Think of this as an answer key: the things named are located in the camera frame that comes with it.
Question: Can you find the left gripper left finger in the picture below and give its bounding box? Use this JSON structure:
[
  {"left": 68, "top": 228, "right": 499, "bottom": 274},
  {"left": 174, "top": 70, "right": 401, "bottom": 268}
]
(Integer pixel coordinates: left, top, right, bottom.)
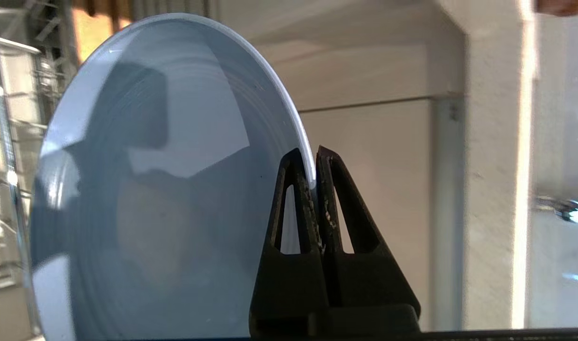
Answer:
[{"left": 249, "top": 148, "right": 328, "bottom": 338}]

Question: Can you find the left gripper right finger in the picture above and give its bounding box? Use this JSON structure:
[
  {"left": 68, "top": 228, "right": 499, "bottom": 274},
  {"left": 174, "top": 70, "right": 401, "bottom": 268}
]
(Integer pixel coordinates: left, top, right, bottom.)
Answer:
[{"left": 316, "top": 145, "right": 422, "bottom": 332}]

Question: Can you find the pale blue round plate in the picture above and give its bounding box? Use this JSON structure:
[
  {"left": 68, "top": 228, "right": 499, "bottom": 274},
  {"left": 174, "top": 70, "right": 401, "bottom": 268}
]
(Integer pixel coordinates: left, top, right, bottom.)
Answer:
[{"left": 28, "top": 13, "right": 318, "bottom": 341}]

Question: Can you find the beige cabinet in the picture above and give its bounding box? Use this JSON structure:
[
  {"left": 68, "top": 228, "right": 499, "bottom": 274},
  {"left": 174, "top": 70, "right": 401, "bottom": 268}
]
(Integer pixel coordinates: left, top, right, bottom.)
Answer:
[{"left": 251, "top": 0, "right": 536, "bottom": 331}]

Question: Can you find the metal wire shelf rack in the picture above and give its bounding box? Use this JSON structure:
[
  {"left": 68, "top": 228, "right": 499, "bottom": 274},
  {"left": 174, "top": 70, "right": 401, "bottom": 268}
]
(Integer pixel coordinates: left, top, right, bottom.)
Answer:
[{"left": 0, "top": 0, "right": 81, "bottom": 332}]

